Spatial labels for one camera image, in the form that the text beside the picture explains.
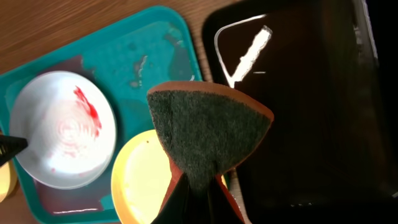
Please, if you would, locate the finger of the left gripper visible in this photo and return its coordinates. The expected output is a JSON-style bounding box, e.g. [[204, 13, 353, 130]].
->
[[0, 135, 28, 166]]

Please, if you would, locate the yellow plate right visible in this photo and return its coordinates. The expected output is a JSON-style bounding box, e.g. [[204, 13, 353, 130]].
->
[[110, 129, 229, 224]]

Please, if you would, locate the teal plastic tray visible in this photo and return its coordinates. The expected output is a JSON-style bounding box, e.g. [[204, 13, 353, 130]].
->
[[1, 6, 201, 223]]

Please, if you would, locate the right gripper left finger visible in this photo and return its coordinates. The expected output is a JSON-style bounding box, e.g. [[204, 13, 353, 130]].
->
[[152, 174, 198, 224]]

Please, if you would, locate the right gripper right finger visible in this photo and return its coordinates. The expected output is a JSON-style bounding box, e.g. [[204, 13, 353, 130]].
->
[[198, 177, 244, 224]]

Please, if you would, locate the green-rimmed plate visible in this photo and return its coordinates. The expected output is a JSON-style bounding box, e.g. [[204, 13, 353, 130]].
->
[[0, 161, 18, 202]]

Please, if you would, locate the light blue plate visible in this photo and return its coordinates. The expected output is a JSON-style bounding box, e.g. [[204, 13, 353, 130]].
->
[[9, 71, 117, 190]]

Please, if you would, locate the black plastic tray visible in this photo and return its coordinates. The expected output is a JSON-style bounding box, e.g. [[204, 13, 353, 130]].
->
[[202, 0, 397, 223]]

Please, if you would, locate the red sponge with green scourer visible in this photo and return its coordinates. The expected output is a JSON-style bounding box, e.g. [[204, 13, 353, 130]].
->
[[147, 81, 274, 223]]

